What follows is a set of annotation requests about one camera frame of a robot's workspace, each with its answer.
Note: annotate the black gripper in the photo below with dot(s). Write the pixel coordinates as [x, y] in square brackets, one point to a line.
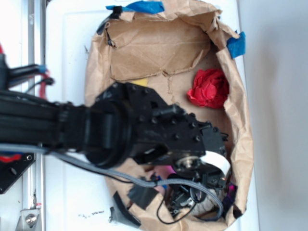
[139, 124]

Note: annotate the white paper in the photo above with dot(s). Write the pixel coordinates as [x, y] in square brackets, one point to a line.
[207, 206]

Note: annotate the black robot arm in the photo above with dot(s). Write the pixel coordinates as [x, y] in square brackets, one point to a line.
[73, 134]

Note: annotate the red crumpled paper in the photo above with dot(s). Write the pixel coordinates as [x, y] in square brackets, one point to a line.
[210, 89]

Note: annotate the pink plush toy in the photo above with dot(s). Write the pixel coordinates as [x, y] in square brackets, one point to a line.
[163, 172]

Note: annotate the yellow sponge piece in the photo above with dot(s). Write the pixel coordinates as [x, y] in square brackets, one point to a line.
[142, 82]

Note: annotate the brown paper bag bin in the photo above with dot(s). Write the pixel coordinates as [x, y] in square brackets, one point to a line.
[169, 48]

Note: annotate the blue tape right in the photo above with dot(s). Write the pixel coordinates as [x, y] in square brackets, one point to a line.
[237, 47]

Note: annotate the blue tape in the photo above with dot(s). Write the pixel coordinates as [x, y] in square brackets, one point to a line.
[237, 47]
[151, 7]

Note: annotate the blue tape top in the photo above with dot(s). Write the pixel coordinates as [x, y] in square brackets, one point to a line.
[151, 7]

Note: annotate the aluminium rail frame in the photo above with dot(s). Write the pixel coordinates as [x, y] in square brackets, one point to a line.
[33, 52]

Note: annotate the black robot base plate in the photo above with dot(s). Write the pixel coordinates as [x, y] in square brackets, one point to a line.
[12, 166]

